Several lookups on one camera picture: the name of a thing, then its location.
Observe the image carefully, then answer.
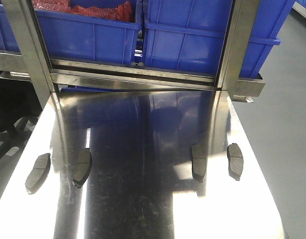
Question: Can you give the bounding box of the brake pad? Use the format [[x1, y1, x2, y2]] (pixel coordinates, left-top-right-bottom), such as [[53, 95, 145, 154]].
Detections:
[[191, 144, 207, 183], [227, 143, 244, 181], [72, 148, 92, 188], [25, 153, 51, 195]]

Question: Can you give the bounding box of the right blue plastic bin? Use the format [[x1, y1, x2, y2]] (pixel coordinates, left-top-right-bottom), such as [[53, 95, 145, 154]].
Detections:
[[143, 0, 294, 78]]

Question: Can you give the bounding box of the blue plastic bin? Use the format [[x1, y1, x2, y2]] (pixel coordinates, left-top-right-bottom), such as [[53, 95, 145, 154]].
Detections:
[[143, 0, 294, 78], [0, 0, 143, 66]]

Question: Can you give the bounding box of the red bubble wrap bag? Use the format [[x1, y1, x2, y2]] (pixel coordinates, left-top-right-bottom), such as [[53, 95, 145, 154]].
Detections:
[[32, 0, 133, 22]]

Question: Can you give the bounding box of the left blue plastic bin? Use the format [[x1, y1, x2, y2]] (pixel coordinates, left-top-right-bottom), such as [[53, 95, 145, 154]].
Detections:
[[0, 0, 143, 66]]

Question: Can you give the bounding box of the stainless steel shelf frame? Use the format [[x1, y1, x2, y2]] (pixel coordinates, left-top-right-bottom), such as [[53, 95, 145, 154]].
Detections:
[[0, 0, 261, 106]]

